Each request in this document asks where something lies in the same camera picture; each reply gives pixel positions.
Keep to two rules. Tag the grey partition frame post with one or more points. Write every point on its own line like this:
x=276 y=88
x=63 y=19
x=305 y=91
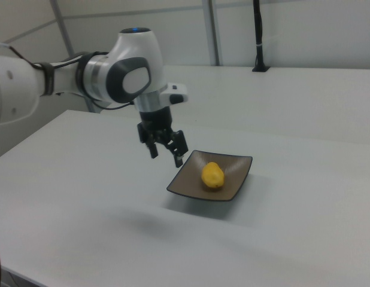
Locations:
x=213 y=33
x=61 y=28

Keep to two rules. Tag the yellow lemon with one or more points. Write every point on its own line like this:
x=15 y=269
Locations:
x=212 y=175

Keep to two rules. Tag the black camera stand pole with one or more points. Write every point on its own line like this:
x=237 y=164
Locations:
x=258 y=39

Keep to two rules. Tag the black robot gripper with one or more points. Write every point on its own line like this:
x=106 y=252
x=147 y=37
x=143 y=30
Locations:
x=156 y=119

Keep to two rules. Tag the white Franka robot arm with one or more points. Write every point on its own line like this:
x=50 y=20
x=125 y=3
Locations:
x=134 y=53

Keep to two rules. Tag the square brown ceramic plate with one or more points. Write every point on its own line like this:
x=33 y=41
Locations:
x=188 y=182

